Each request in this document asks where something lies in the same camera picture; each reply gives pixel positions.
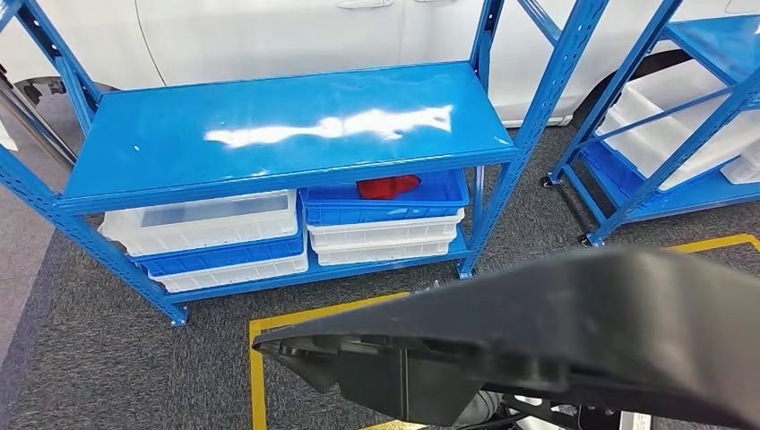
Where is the black plastic panel part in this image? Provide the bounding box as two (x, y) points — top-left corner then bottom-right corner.
(252, 245), (760, 430)

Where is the red part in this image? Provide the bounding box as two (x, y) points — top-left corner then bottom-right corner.
(356, 174), (421, 201)

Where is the white plastic storage bin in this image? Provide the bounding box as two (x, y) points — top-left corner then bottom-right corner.
(720, 142), (760, 185)
(157, 249), (310, 294)
(315, 236), (455, 266)
(307, 209), (465, 252)
(99, 189), (299, 257)

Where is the blue plastic storage bin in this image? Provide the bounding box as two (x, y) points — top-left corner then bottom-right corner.
(299, 168), (471, 227)

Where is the blue metal storage rack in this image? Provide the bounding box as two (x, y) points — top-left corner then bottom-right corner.
(0, 0), (609, 328)
(543, 0), (760, 247)

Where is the yellow floor tape square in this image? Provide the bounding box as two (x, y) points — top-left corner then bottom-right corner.
(249, 233), (760, 430)

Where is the white car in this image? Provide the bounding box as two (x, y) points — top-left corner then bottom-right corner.
(0, 0), (760, 129)

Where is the large white plastic bin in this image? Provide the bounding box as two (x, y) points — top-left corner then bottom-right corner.
(596, 59), (760, 191)

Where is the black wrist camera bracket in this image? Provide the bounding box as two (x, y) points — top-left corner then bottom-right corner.
(505, 399), (618, 430)

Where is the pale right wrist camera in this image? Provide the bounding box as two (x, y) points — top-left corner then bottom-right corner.
(618, 410), (654, 430)

